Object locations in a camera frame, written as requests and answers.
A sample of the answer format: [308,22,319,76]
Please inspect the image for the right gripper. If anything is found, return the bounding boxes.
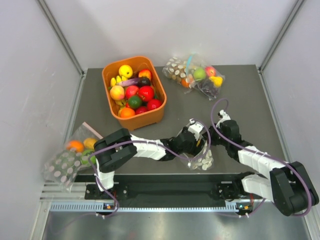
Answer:
[200,123,230,147]

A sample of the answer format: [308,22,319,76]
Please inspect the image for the polka dot zip bag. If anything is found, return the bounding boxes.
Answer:
[179,120,214,171]

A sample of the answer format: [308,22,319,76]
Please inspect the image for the red fake apple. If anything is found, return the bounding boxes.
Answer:
[138,85,155,102]

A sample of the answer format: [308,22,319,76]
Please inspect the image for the green fake lime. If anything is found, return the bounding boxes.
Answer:
[127,95,143,110]

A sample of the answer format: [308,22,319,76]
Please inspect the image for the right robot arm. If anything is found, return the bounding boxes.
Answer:
[203,120,320,216]

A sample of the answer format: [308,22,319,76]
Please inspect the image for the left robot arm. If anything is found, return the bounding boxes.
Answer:
[93,123,213,199]

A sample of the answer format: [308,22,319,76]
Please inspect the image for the purple fake grapes in bag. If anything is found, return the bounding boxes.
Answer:
[197,79,219,98]

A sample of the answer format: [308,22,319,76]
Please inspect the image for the yellow fake pear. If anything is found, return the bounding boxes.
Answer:
[209,76,224,88]

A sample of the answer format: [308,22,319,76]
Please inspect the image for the clear bag with fruit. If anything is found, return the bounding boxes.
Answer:
[185,53,225,100]

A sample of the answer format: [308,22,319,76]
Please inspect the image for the green fake apple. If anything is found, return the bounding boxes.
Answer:
[193,67,207,81]

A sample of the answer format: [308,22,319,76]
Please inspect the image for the red apple in bag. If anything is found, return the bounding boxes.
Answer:
[204,66,217,77]

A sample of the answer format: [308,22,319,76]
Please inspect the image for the brown polka dot bag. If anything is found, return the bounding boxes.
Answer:
[162,56,190,88]

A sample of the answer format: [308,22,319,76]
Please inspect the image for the fake eggplant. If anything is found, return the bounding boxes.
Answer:
[116,77,151,88]

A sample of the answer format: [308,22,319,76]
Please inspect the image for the fake banana bunch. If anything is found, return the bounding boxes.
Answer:
[110,75,128,87]

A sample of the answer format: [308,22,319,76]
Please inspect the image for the yellow fruit in left bag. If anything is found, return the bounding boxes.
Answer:
[83,137,98,150]

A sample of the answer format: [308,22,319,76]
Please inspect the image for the green fruit in left bag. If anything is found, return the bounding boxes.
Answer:
[80,149,96,165]

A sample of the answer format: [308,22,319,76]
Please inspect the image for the orange in left bag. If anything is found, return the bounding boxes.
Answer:
[66,140,85,153]

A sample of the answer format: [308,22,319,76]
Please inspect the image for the left zip bag with fruit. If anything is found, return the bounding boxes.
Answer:
[43,122,103,192]

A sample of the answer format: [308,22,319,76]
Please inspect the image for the orange plastic bin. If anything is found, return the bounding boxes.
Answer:
[102,56,167,131]

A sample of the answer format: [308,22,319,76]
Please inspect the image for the dark red fruit in bin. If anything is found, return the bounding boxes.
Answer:
[146,98,162,111]

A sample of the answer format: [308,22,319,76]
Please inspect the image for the orange in bin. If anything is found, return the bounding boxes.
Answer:
[120,107,136,119]

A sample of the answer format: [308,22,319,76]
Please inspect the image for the red yellow apple in bin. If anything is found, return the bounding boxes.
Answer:
[138,68,153,81]

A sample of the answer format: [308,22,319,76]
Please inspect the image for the peach in bin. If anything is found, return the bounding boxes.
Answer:
[109,85,125,101]

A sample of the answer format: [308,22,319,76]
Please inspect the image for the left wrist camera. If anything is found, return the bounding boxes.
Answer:
[187,118,205,141]

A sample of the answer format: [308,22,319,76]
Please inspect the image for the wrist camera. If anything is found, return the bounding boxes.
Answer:
[215,110,231,128]
[187,118,205,141]

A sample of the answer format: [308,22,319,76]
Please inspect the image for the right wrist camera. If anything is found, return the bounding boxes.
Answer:
[215,110,231,128]

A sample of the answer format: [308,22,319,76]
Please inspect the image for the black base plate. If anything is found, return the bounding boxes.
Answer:
[85,172,249,201]

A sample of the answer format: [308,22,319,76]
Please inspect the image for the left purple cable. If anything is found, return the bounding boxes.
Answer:
[88,118,213,217]

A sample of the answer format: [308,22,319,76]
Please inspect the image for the grey cable duct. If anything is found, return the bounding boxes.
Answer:
[49,201,253,213]

